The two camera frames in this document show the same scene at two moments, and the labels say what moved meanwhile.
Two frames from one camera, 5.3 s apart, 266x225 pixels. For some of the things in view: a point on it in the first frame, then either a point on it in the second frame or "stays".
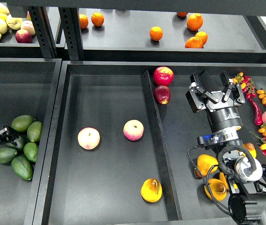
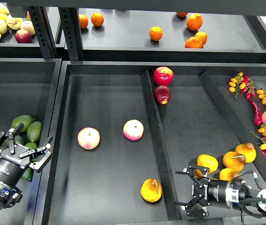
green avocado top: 21,123 stays
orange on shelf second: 97,19 stays
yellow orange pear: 151,190 stays
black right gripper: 224,116 to 212,192
